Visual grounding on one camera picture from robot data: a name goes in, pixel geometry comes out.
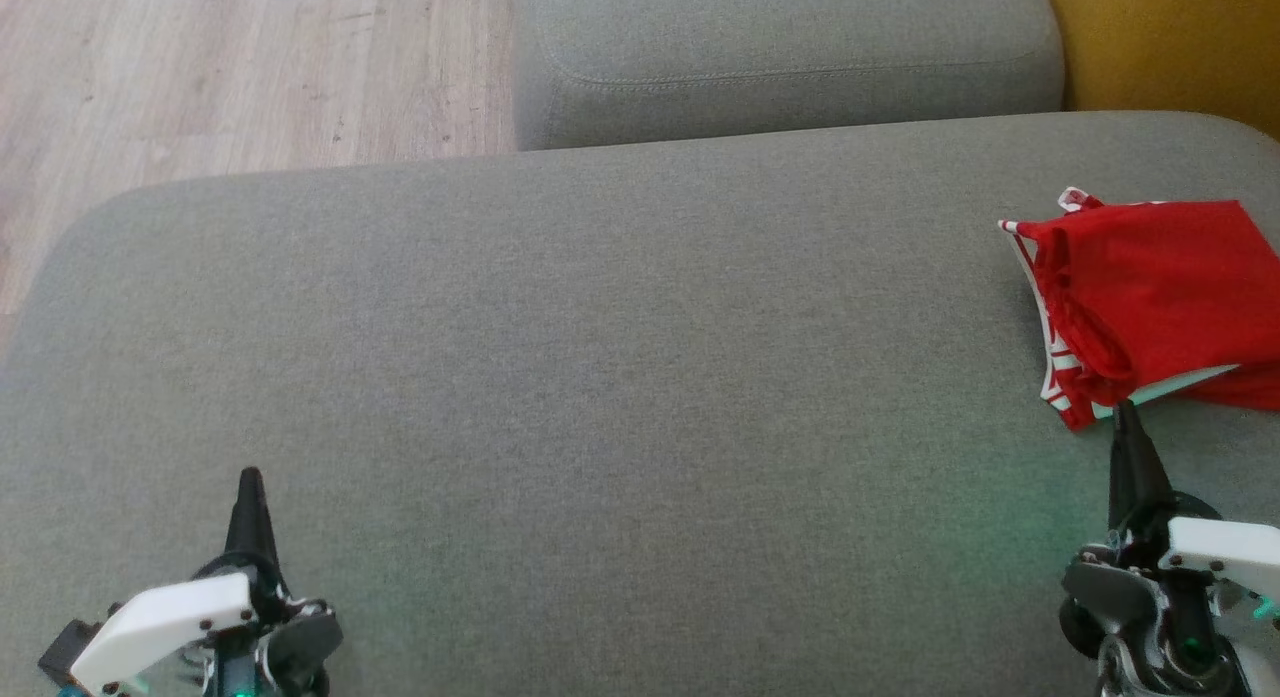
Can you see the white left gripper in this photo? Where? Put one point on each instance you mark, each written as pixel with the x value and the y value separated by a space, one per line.
pixel 190 627

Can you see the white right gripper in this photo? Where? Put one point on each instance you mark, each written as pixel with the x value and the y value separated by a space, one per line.
pixel 1190 587

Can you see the red Bulls jersey white sleeves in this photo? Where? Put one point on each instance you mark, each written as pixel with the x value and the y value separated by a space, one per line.
pixel 1160 287

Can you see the grey sofa seat cushion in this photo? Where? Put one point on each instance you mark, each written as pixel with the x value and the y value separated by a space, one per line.
pixel 600 427

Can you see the yellow cushion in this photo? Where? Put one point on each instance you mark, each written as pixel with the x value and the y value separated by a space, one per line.
pixel 1180 37

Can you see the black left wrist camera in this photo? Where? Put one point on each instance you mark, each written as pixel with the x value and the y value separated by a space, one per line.
pixel 68 652

